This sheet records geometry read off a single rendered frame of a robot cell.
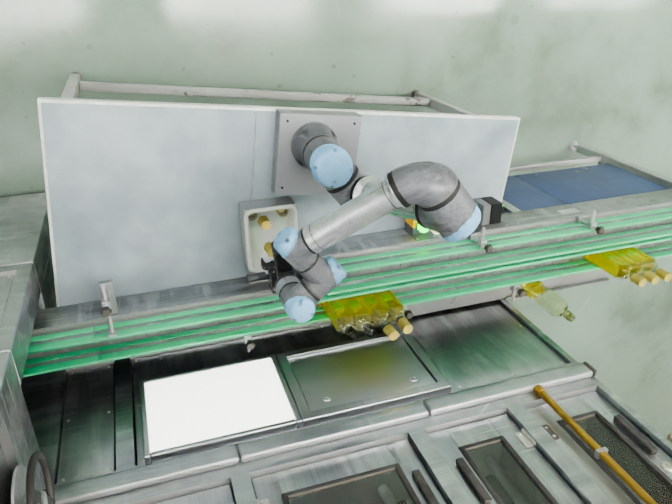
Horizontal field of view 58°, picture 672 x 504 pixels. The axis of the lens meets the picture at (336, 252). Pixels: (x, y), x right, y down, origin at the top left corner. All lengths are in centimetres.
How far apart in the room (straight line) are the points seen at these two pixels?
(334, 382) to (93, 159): 98
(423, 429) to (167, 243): 98
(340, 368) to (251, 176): 68
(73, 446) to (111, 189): 75
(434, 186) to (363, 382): 73
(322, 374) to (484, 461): 55
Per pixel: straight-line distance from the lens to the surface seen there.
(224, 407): 185
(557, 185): 286
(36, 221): 238
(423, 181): 143
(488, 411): 189
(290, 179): 198
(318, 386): 190
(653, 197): 281
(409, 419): 181
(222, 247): 207
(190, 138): 193
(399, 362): 200
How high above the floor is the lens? 261
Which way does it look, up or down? 59 degrees down
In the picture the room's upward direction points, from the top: 142 degrees clockwise
